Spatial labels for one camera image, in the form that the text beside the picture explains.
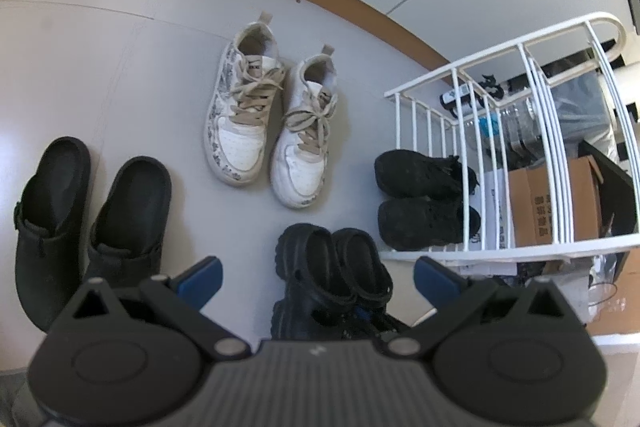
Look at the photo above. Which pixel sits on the brown spray bottle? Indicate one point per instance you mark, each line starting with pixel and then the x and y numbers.
pixel 452 96

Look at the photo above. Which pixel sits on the plain white sneaker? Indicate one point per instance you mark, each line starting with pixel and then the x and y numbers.
pixel 300 167

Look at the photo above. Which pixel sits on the brown cardboard box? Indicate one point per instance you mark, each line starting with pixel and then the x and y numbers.
pixel 532 207

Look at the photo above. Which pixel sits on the floral print white sneaker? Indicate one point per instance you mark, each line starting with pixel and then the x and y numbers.
pixel 235 147

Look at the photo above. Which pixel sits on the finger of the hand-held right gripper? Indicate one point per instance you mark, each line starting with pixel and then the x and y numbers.
pixel 362 313

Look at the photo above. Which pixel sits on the black flat board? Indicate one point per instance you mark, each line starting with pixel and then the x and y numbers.
pixel 617 192

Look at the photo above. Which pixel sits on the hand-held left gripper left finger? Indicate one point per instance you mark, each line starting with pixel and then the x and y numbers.
pixel 200 279

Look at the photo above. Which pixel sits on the black sneaker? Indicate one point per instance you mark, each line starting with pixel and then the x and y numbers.
pixel 415 224
pixel 415 174

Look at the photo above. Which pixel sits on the clear water bottle blue label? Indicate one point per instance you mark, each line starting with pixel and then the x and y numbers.
pixel 487 127

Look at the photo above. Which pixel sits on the grey plastic cover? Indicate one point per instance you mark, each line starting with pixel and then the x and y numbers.
pixel 585 107

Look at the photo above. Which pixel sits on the flat cardboard sheet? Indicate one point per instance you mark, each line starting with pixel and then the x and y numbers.
pixel 625 332

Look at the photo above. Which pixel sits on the dark grey buckle clog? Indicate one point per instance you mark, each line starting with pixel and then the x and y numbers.
pixel 135 207
pixel 50 207

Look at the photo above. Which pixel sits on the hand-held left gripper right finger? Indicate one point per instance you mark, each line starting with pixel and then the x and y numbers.
pixel 440 279

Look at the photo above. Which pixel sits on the clear plastic bag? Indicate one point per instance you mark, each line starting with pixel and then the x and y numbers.
pixel 607 292

